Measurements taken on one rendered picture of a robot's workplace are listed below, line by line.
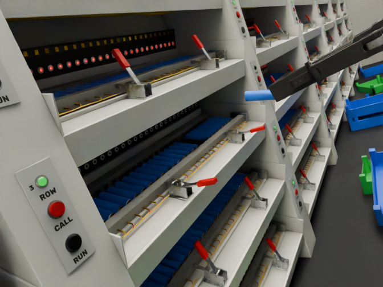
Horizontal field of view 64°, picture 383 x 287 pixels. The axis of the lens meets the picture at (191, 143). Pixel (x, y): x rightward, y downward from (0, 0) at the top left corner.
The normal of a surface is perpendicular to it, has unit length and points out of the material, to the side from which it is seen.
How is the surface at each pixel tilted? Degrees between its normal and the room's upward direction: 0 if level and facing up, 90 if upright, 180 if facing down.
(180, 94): 108
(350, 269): 0
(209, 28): 90
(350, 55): 92
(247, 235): 18
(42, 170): 90
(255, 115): 90
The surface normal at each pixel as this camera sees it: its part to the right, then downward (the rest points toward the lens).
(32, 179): 0.80, -0.18
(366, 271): -0.36, -0.91
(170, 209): -0.09, -0.92
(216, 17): -0.49, 0.37
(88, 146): 0.87, 0.11
